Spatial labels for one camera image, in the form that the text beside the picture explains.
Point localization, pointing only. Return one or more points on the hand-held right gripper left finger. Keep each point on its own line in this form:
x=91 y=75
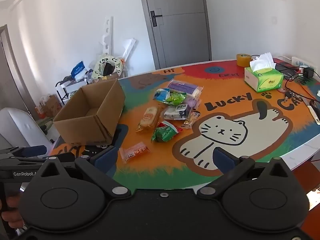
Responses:
x=106 y=158

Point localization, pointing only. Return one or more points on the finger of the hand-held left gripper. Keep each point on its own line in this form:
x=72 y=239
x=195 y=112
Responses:
x=22 y=160
x=35 y=151

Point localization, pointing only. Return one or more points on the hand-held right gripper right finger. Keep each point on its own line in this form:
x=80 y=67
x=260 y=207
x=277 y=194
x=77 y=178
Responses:
x=223 y=161

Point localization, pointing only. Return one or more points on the small red snack packet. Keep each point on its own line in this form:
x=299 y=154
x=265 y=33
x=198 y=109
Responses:
x=135 y=152

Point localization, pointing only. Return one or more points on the large cardboard box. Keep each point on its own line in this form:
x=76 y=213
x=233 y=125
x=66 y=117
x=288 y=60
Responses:
x=75 y=127

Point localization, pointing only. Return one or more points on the black and white snack packet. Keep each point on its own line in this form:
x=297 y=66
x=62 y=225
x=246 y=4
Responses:
x=175 y=112

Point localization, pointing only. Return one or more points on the purple and white snack packet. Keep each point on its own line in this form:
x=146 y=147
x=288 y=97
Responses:
x=185 y=88

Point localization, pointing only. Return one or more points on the blue and white snack packet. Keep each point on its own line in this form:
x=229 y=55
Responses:
x=161 y=95

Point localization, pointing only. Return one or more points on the person's left hand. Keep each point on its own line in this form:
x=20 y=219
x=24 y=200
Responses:
x=12 y=218

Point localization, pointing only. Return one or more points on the brown box with orange print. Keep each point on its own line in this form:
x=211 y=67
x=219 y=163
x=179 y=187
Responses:
x=51 y=105

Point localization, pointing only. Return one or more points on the small yellow snack packet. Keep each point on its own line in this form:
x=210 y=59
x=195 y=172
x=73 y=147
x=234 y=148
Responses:
x=192 y=118

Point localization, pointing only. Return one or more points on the beige bread packet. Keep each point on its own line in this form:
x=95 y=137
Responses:
x=148 y=118

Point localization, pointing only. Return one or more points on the green and red snack packet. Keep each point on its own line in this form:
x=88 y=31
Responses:
x=163 y=132

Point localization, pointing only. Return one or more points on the colourful cat print table mat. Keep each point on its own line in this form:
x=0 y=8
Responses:
x=237 y=97

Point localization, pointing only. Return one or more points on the small pale purple snack packet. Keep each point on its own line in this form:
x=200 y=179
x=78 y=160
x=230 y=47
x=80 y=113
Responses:
x=192 y=103

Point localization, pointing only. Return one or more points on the black shoe rack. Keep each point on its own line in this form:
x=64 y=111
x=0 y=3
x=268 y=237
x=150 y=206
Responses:
x=65 y=83

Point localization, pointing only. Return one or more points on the round green snack packet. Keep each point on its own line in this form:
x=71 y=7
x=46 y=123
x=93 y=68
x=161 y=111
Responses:
x=176 y=98

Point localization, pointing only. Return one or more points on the small open cardboard box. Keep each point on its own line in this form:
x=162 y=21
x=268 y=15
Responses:
x=110 y=76

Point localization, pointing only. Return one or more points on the green tissue box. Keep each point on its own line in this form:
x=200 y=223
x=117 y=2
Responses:
x=267 y=80

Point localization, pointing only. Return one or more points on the bunch of keys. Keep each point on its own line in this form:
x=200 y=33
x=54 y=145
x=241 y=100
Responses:
x=288 y=95

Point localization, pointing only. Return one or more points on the blue and white bag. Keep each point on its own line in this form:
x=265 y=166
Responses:
x=78 y=68

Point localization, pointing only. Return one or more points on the yellow tape roll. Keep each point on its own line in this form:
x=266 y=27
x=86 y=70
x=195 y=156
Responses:
x=243 y=61

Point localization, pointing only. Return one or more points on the red and black flat case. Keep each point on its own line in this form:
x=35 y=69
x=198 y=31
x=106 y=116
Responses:
x=287 y=68

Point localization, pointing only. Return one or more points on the short white plastic board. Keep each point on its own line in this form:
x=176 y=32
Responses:
x=128 y=46

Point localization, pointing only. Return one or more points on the black charger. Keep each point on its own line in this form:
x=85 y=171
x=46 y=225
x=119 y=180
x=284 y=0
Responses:
x=308 y=73

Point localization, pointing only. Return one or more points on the tall white plastic board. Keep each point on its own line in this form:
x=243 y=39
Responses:
x=107 y=35

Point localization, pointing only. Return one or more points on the white power strip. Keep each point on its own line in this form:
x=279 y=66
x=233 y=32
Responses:
x=300 y=61

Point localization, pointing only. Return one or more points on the grey door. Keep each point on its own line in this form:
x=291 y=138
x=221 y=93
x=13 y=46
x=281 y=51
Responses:
x=180 y=30

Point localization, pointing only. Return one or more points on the brown door frame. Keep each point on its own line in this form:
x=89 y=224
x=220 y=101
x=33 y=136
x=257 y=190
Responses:
x=15 y=75

